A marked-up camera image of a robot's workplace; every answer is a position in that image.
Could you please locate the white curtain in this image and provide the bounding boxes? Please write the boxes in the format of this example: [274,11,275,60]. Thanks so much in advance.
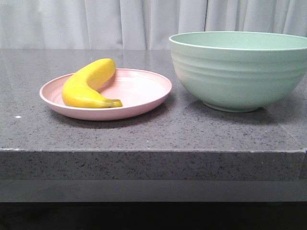
[0,0,307,50]

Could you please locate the yellow banana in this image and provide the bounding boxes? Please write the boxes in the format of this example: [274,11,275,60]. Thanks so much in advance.
[62,58,122,108]

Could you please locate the green bowl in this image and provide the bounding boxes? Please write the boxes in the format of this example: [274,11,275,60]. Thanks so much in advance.
[169,31,307,113]

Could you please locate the pink plate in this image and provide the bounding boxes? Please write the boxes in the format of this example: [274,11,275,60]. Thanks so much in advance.
[40,69,172,121]

